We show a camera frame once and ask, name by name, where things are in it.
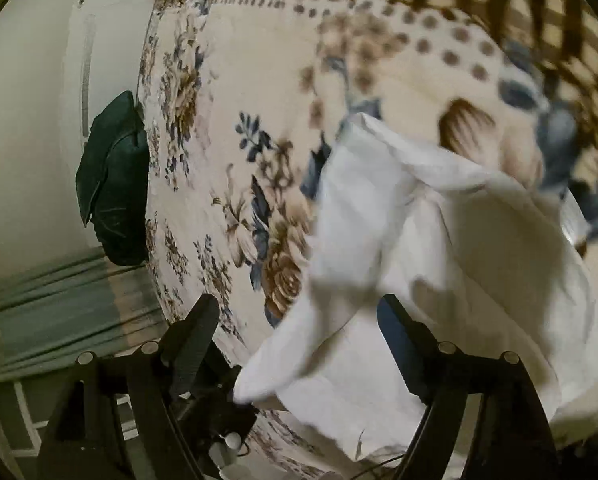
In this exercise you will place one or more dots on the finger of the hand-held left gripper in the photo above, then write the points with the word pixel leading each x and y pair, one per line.
pixel 214 415

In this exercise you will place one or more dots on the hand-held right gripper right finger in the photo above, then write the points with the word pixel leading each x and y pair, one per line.
pixel 396 340

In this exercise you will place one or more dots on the floral blanket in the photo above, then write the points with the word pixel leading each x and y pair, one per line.
pixel 219 110

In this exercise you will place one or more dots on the green striped curtain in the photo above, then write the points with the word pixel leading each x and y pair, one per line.
pixel 54 310

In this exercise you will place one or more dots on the dark green duvet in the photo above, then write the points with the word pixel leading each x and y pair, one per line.
pixel 116 185

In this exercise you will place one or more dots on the white t-shirt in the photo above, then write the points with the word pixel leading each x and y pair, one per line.
pixel 454 260

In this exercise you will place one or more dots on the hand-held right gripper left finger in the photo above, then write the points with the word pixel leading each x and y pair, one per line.
pixel 199 330

